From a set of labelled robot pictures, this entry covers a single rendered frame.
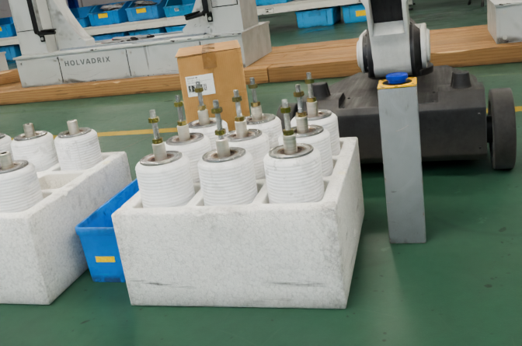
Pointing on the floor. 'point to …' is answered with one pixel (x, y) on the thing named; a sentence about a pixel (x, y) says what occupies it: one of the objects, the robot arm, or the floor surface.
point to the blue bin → (104, 238)
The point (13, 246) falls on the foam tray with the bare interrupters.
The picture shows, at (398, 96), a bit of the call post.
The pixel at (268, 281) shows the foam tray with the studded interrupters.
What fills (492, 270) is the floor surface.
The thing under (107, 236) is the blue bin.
